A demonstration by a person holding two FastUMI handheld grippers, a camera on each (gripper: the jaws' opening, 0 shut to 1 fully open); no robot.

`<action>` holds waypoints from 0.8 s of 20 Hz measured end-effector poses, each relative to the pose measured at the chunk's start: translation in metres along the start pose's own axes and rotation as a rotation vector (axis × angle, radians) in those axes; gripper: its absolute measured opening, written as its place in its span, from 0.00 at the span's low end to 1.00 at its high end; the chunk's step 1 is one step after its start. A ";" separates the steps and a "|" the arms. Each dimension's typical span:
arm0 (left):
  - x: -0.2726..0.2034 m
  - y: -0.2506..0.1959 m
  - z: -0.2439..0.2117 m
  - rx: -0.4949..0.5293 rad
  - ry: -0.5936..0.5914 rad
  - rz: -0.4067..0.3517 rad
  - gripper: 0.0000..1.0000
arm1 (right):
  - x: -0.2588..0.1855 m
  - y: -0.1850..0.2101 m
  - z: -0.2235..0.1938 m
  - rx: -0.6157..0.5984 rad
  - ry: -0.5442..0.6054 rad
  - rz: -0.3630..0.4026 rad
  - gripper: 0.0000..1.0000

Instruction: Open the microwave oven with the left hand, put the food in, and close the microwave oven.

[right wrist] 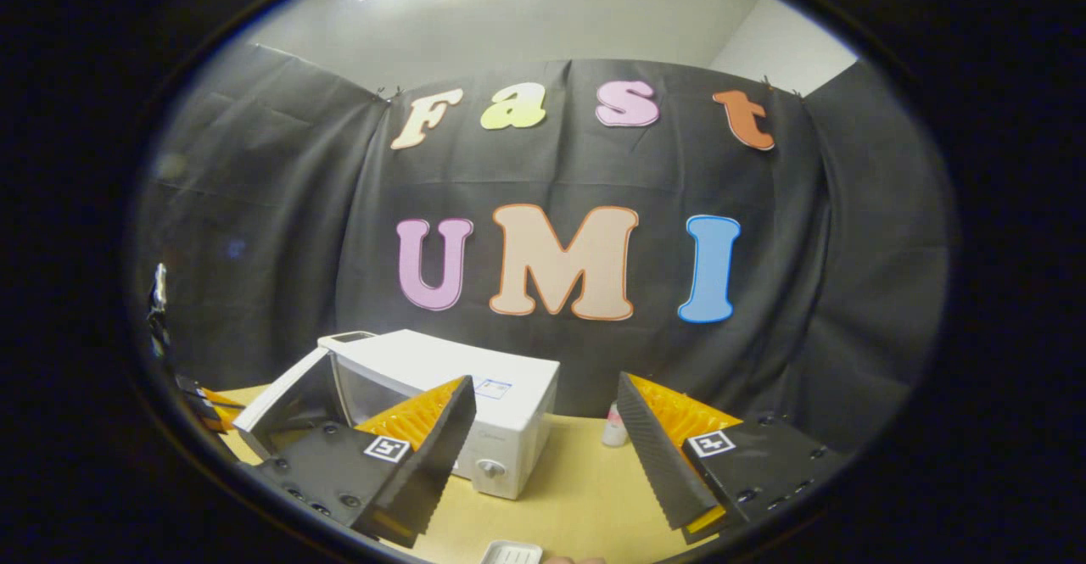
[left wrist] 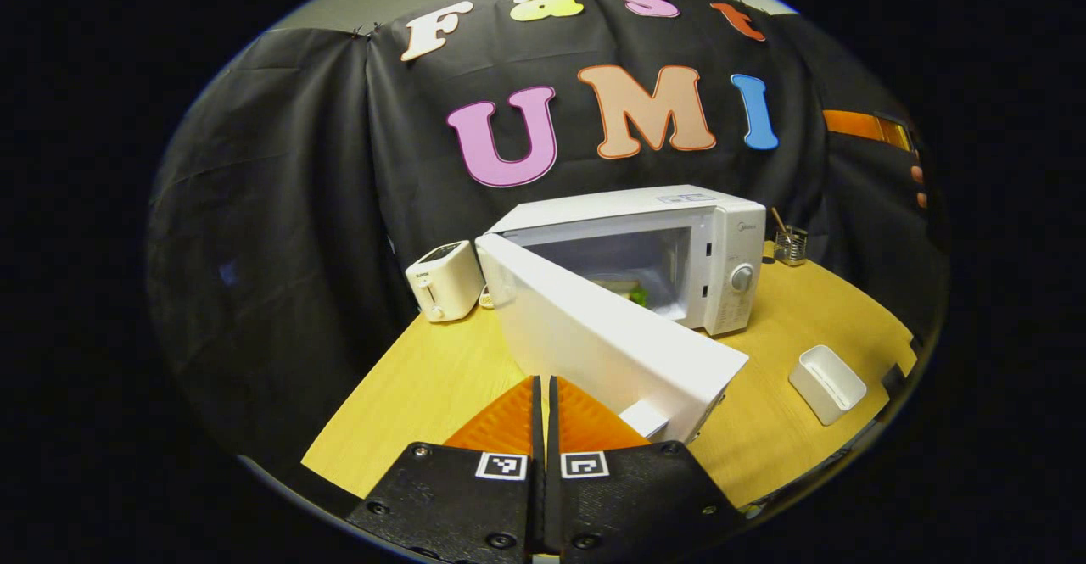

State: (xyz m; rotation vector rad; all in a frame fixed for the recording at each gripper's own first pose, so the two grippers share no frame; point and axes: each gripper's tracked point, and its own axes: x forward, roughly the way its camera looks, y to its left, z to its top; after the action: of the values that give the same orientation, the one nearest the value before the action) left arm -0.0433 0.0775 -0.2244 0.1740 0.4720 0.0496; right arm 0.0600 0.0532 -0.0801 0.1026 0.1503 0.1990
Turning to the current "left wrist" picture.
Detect clear glass cup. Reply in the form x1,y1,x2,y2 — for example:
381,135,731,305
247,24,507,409
774,225,809,267

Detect black backdrop cloth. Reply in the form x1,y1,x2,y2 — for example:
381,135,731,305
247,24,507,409
148,0,947,480

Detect white microwave oven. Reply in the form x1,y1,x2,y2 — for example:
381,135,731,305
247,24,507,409
475,184,767,444

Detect white toaster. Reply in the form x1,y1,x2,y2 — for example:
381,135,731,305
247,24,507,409
405,240,486,323

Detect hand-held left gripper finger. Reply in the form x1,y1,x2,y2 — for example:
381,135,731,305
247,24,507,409
547,375,747,564
346,375,544,564

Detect lettuce bread sandwich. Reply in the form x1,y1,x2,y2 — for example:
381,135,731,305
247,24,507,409
594,278,650,306

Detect white rectangular tray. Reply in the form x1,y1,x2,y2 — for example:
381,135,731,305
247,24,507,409
788,344,868,427

